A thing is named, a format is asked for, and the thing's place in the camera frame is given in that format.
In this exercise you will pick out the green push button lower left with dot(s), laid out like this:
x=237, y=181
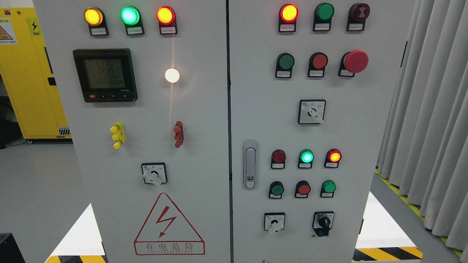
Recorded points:
x=276, y=190

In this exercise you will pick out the green push button upper row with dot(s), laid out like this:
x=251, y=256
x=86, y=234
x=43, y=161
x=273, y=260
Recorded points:
x=284, y=65

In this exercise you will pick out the red push button lower middle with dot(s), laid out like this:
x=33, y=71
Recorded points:
x=302, y=189

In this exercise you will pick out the red push button upper row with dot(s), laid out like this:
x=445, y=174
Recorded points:
x=317, y=64

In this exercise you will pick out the green push button lower right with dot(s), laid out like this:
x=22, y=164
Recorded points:
x=328, y=189

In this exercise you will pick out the red mushroom emergency stop button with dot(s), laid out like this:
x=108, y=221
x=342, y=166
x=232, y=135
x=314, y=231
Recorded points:
x=353, y=62

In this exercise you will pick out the grey electrical control cabinet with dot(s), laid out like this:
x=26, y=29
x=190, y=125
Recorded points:
x=226, y=52

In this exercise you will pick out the dark red lamp lower group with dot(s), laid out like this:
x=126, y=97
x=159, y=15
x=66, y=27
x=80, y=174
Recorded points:
x=278, y=158

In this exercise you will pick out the red terminal connector block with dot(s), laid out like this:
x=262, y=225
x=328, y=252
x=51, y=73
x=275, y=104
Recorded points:
x=178, y=134

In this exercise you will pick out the green lit lamp lower group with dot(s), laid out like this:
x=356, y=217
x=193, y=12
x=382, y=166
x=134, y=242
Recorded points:
x=305, y=159

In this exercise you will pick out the white lit indicator lamp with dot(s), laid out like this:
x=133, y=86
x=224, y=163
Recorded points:
x=172, y=75

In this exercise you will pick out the red lit lamp lower group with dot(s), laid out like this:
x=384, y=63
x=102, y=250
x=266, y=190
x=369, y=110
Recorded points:
x=332, y=158

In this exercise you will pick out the yellow terminal connector block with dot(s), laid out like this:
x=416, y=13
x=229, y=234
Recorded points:
x=118, y=134

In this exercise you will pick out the red electrical hazard warning sticker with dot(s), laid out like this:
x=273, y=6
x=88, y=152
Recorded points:
x=167, y=232

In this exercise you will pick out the red lit lamp top right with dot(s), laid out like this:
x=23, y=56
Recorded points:
x=288, y=15

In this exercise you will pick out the red indicator lamp top left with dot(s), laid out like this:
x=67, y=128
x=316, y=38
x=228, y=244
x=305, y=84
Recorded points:
x=167, y=20

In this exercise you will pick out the black digital power meter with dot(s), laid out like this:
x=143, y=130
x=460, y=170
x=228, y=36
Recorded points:
x=106, y=75

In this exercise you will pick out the green lamp top right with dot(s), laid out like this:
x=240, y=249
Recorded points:
x=323, y=16

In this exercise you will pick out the green indicator lamp top left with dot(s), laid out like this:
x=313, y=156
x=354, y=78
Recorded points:
x=132, y=20

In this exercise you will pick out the dark red buzzer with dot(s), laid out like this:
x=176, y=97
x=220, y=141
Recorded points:
x=358, y=13

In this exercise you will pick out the yellow indicator lamp top left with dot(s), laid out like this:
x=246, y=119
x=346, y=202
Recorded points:
x=96, y=21

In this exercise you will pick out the grey curtain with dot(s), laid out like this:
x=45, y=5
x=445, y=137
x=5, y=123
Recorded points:
x=425, y=146

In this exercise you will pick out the yellow safety storage cabinet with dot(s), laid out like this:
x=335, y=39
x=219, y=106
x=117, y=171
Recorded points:
x=28, y=76

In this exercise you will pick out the silver cabinet door handle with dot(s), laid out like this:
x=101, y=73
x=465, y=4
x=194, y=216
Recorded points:
x=249, y=175

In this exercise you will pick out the right door upper selector switch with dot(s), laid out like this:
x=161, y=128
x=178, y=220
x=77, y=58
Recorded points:
x=311, y=111

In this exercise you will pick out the left door rotary selector switch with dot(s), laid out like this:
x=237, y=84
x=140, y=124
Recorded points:
x=154, y=173

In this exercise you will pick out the white lower selector switch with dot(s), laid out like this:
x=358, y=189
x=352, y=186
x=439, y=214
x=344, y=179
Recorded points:
x=274, y=222

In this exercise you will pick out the black knob selector switch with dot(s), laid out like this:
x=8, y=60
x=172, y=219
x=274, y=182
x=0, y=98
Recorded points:
x=322, y=222

